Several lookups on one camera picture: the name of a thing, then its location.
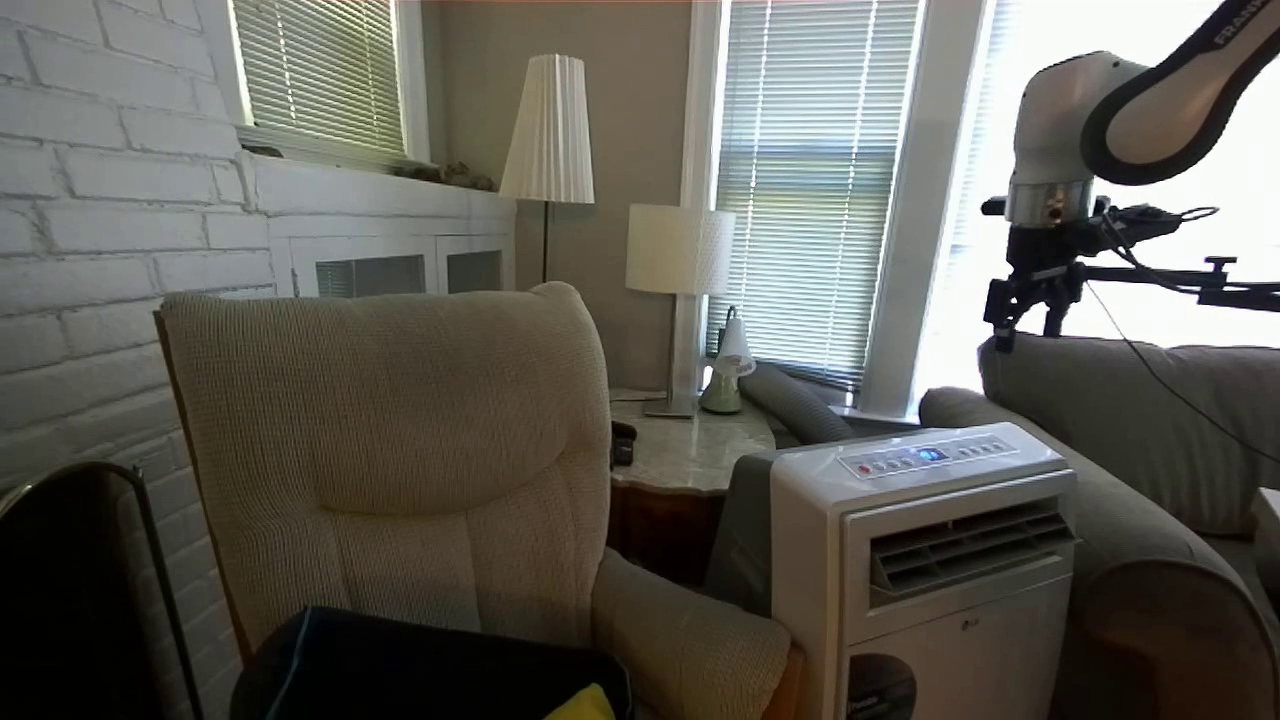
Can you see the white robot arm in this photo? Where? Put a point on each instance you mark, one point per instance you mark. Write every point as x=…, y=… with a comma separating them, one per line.
x=1107, y=116

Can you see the white portable air conditioner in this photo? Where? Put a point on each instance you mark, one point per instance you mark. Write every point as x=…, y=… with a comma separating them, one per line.
x=926, y=575

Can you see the small white ceramic figurine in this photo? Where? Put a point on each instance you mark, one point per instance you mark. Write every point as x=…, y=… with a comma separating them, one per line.
x=733, y=361

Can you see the marble top side table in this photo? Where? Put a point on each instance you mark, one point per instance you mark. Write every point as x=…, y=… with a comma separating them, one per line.
x=669, y=492

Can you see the short white table lamp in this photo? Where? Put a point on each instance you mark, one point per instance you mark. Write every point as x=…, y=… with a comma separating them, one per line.
x=677, y=252

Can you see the beige recliner armchair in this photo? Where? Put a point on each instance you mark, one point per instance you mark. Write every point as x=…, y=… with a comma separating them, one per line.
x=446, y=463

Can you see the tall white floor lamp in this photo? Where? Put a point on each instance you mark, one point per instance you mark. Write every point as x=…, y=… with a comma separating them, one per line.
x=548, y=152

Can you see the large window blind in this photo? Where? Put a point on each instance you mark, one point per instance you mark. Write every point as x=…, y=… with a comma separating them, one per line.
x=811, y=146

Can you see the white built-in cabinet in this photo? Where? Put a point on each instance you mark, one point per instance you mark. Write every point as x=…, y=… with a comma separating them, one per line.
x=324, y=212

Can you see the yellow cushion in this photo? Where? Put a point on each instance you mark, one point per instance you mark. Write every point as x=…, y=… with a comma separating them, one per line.
x=584, y=704

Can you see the white window blind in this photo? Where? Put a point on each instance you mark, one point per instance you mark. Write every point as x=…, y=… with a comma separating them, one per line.
x=324, y=72

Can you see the dark blue cushion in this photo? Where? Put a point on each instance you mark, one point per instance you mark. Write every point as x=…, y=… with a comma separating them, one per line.
x=348, y=667

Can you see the grey-brown sofa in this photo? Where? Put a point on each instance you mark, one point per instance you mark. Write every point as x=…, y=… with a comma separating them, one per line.
x=1167, y=452

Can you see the black fireplace screen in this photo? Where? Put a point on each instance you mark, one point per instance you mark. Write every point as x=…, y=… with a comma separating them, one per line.
x=91, y=621

